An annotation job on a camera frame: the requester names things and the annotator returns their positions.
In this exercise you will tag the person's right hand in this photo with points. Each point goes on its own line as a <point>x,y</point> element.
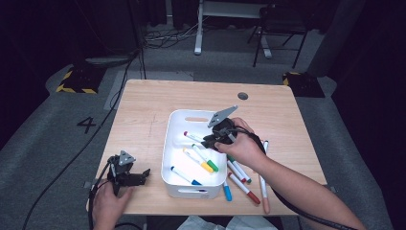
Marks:
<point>244,148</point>

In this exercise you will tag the brick red cap marker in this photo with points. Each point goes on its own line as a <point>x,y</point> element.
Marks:
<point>244,187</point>

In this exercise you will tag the magenta cap marker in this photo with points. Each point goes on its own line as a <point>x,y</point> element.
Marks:
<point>191,136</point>

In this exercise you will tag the dark green cap marker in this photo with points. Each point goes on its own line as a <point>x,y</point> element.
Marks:
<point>231,158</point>

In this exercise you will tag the person's light grey trousers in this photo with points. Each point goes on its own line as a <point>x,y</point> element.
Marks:
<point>204,224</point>

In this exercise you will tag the black cap marker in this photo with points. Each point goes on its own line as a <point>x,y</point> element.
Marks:
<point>266,145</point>

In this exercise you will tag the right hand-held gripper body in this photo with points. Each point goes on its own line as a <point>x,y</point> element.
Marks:
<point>220,115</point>

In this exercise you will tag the grey tape strip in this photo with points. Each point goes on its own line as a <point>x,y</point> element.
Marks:
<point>332,189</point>
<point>87,184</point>

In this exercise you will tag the light blue cap marker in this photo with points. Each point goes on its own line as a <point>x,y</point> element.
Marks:
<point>227,191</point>

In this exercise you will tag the dark blue cap marker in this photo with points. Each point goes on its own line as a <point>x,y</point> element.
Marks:
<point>183,175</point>

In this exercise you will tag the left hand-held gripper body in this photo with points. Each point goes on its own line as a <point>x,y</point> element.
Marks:
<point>121,172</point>

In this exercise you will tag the white plastic bin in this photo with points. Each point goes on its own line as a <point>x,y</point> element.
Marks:
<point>174,153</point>

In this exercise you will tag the black metal chair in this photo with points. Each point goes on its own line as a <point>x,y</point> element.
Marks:
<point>281,25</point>

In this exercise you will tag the light green cap marker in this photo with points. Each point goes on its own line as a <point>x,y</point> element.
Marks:
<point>204,156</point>

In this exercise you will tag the black stand pole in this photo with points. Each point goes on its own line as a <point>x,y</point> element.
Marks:
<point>139,38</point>

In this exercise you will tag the white desk frame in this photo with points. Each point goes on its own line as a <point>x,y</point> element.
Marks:
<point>198,32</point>

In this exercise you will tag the person's left hand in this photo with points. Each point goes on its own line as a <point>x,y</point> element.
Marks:
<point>107,207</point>

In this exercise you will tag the pink cap marker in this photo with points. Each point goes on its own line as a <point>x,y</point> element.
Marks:
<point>264,195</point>

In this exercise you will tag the yellow cap marker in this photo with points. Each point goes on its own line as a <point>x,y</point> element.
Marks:
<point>198,160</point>

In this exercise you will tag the large black yellow striped base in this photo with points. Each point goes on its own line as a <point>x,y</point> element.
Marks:
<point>81,81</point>

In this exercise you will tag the small black yellow striped base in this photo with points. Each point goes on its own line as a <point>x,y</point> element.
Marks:
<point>303,84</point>

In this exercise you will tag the grey table grommet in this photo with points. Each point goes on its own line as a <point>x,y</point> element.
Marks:
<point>243,96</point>

